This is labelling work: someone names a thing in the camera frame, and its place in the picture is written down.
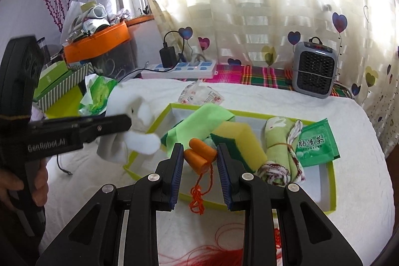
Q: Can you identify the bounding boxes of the green tea packet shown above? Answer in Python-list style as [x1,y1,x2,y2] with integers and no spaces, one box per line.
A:
[295,118,341,167]

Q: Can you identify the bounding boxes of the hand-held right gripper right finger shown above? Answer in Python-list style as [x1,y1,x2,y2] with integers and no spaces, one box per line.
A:
[216,143,364,266]

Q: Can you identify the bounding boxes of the orange earplugs with red cord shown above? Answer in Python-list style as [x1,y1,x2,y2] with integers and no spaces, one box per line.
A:
[184,138,218,217]

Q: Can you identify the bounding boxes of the striped box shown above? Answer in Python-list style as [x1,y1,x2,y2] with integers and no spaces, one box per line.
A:
[33,63,94,112]

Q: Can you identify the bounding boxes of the light green cloth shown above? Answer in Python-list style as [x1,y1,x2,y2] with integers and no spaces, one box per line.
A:
[160,104,236,157]

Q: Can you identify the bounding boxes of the red knot tassel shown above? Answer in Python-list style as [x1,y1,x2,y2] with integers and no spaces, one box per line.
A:
[159,222,282,266]

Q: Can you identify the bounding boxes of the person's left forearm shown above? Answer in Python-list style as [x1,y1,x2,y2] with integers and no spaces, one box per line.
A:
[0,207,41,256]

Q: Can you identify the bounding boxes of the yellow green sponge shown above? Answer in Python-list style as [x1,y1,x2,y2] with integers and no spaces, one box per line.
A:
[209,122,269,174]

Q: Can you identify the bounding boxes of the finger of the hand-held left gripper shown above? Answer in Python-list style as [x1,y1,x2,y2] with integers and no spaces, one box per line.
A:
[39,114,131,126]
[29,118,133,144]

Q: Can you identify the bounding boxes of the cream heart print curtain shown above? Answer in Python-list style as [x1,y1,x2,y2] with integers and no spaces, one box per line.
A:
[137,0,399,157]

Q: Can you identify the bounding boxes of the person's left hand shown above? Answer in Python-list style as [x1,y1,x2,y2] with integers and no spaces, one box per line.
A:
[0,157,49,211]

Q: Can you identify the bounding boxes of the black charger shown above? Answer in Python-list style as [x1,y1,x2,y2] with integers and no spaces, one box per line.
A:
[160,31,188,69]

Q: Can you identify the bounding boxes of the printed plastic bag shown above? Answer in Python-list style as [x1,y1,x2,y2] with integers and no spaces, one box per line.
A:
[178,81,225,106]

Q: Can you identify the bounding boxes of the grey space heater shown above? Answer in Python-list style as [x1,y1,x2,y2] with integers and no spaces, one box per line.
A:
[291,37,340,99]

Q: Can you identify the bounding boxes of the white plug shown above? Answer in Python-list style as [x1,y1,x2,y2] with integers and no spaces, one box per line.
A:
[187,46,207,65]

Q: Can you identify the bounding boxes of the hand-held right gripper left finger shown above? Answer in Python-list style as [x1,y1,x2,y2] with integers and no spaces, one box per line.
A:
[36,143,185,266]

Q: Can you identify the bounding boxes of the white heater cable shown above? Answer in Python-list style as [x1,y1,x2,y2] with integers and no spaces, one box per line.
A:
[333,82,356,98]

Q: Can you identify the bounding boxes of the green tissue packet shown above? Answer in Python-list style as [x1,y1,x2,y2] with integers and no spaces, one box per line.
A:
[79,74,119,115]

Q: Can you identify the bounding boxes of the white fluffy sock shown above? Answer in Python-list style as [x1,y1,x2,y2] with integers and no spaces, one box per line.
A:
[97,96,163,165]

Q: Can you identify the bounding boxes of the white blue power strip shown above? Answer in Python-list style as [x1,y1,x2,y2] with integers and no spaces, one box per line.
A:
[141,60,217,80]

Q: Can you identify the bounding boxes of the white box with green rim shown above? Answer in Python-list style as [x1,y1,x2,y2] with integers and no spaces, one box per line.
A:
[122,102,337,213]

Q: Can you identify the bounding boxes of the lime green box lid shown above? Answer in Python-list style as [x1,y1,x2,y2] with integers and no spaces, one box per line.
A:
[45,87,89,118]

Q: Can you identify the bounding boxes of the pile of white packets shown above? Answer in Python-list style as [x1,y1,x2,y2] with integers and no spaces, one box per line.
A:
[61,0,129,44]

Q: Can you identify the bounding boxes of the green patterned towel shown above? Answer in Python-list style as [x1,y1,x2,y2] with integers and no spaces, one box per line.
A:
[257,119,307,185]

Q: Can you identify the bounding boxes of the dark glass tank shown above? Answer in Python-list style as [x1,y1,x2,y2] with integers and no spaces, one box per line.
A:
[90,39,138,77]

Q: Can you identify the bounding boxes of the plaid blanket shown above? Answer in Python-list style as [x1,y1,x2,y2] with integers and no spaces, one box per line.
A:
[215,64,340,97]

